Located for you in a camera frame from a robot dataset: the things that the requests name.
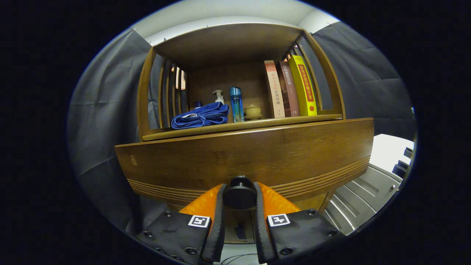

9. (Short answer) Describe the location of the beige lidded teacup with saucer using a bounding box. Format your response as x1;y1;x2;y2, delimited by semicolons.
244;105;264;121

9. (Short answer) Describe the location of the wooden cabinet door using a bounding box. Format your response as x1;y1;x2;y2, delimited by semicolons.
293;192;330;213
225;208;254;244

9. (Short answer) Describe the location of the beige book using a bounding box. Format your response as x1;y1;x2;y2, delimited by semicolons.
264;60;286;119

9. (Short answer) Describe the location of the wooden countertop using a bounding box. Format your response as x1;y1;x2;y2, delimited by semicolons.
142;113;343;142

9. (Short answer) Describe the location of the brown book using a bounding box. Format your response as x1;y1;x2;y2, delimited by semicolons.
279;61;300;117

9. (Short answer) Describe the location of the blue folded towel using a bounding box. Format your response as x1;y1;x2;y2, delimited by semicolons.
171;102;230;130

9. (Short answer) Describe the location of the wooden cabinet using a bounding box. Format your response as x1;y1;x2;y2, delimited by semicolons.
115;23;375;245

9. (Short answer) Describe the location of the yellow book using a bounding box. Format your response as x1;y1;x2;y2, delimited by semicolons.
288;54;318;116

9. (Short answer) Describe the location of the black backdrop cloth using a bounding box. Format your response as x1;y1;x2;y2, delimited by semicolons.
67;21;417;236

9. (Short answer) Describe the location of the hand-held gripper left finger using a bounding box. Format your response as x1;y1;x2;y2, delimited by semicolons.
136;183;227;265

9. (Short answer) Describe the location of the white table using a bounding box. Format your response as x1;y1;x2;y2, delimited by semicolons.
324;134;415;236

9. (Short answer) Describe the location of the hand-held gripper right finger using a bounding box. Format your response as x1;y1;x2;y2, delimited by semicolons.
253;182;339;265

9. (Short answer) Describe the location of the tall blue glass bottle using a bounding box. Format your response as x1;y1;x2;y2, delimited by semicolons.
229;87;245;123

